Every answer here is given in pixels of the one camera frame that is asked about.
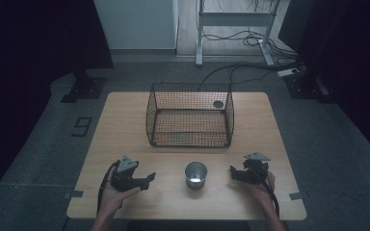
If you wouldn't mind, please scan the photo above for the black stand base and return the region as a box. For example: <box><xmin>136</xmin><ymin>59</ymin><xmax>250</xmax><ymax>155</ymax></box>
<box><xmin>60</xmin><ymin>68</ymin><xmax>108</xmax><ymax>104</ymax></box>
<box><xmin>283</xmin><ymin>71</ymin><xmax>333</xmax><ymax>104</ymax></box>

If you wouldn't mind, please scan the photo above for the long black floor cable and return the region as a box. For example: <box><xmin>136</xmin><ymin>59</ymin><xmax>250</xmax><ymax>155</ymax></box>
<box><xmin>198</xmin><ymin>61</ymin><xmax>303</xmax><ymax>92</ymax></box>

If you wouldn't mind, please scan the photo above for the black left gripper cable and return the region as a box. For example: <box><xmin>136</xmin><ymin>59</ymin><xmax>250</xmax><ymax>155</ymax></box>
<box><xmin>96</xmin><ymin>160</ymin><xmax>120</xmax><ymax>214</ymax></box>

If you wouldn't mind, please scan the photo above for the white metal desk frame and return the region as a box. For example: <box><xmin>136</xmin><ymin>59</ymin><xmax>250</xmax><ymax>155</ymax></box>
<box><xmin>195</xmin><ymin>0</ymin><xmax>284</xmax><ymax>67</ymax></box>

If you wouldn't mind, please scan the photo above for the person's left hand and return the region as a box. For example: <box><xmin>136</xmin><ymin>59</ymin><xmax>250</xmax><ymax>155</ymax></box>
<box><xmin>99</xmin><ymin>180</ymin><xmax>143</xmax><ymax>219</ymax></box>

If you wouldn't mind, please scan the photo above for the black wire mesh basket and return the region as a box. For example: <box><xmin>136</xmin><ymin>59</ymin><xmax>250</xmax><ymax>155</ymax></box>
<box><xmin>145</xmin><ymin>82</ymin><xmax>235</xmax><ymax>149</ymax></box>

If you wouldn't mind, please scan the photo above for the shiny metal cup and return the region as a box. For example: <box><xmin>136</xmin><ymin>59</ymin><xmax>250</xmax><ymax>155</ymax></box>
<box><xmin>184</xmin><ymin>161</ymin><xmax>209</xmax><ymax>192</ymax></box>

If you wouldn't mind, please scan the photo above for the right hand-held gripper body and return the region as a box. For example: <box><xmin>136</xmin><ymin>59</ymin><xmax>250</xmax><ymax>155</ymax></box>
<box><xmin>242</xmin><ymin>151</ymin><xmax>272</xmax><ymax>186</ymax></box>

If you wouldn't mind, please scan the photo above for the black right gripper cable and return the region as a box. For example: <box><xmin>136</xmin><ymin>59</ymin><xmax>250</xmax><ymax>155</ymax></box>
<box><xmin>253</xmin><ymin>171</ymin><xmax>280</xmax><ymax>219</ymax></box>

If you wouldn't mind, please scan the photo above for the white cabinet panel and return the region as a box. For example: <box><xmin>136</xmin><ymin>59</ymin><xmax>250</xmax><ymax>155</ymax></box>
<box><xmin>92</xmin><ymin>0</ymin><xmax>180</xmax><ymax>51</ymax></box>

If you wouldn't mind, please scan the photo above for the person's right hand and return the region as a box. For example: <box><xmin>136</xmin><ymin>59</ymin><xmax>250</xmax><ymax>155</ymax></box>
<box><xmin>249</xmin><ymin>170</ymin><xmax>277</xmax><ymax>210</ymax></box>

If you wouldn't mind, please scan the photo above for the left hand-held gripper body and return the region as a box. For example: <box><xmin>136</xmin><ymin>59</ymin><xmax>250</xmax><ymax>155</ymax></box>
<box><xmin>110</xmin><ymin>154</ymin><xmax>143</xmax><ymax>193</ymax></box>

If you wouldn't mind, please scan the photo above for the dark curtain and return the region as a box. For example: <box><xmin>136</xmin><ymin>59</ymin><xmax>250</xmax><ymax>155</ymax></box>
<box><xmin>277</xmin><ymin>0</ymin><xmax>370</xmax><ymax>167</ymax></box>
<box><xmin>0</xmin><ymin>0</ymin><xmax>115</xmax><ymax>206</ymax></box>

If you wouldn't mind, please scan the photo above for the tangle of black floor cables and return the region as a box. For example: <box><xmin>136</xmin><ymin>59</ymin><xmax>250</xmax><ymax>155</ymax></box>
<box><xmin>201</xmin><ymin>29</ymin><xmax>300</xmax><ymax>61</ymax></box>

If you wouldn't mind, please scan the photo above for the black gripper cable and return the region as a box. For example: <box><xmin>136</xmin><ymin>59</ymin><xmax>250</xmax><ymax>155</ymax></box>
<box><xmin>253</xmin><ymin>171</ymin><xmax>280</xmax><ymax>219</ymax></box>
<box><xmin>96</xmin><ymin>160</ymin><xmax>120</xmax><ymax>214</ymax></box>

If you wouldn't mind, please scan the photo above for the white power strip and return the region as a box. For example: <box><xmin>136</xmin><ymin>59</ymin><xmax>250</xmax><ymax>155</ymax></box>
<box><xmin>276</xmin><ymin>67</ymin><xmax>301</xmax><ymax>78</ymax></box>

